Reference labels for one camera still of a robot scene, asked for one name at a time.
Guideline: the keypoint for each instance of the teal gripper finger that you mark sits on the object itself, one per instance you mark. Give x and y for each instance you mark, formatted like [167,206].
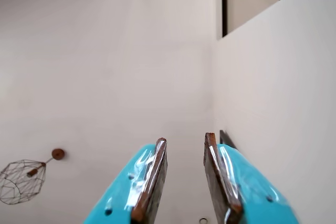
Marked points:
[252,195]
[118,195]

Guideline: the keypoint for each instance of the small round ceiling fixture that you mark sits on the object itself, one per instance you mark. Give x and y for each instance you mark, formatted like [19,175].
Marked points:
[203,220]

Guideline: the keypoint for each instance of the dark framed wall picture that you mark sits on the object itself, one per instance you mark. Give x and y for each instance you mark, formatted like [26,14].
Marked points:
[224,137]

